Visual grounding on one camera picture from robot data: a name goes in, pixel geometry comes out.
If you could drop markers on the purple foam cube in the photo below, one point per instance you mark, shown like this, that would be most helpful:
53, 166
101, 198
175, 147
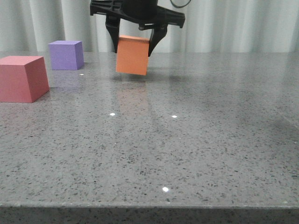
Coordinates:
66, 55

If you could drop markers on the pale green curtain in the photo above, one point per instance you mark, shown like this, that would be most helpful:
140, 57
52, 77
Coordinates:
210, 26

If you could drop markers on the red foam cube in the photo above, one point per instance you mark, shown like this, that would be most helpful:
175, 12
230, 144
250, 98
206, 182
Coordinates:
23, 79

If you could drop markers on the orange foam cube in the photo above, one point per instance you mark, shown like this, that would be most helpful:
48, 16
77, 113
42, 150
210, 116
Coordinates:
132, 55

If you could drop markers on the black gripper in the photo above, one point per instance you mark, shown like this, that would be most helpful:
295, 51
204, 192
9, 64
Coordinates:
145, 13

